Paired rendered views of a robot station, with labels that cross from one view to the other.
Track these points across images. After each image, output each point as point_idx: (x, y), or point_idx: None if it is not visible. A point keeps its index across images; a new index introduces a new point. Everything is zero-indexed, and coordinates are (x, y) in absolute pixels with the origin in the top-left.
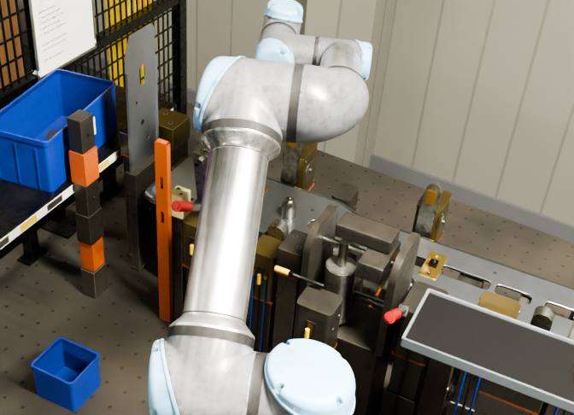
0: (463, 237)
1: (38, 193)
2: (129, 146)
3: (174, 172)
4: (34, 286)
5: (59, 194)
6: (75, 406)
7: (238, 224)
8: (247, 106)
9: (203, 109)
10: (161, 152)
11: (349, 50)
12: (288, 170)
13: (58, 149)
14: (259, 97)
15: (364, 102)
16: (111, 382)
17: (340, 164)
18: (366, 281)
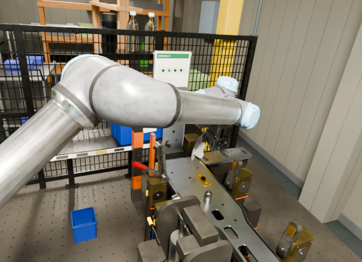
0: None
1: (116, 143)
2: (162, 139)
3: (178, 159)
4: (119, 186)
5: (123, 146)
6: (75, 240)
7: (9, 148)
8: (70, 78)
9: (61, 78)
10: (151, 139)
11: (227, 99)
12: (228, 180)
13: (128, 128)
14: (80, 75)
15: (157, 106)
16: (99, 239)
17: (292, 200)
18: None
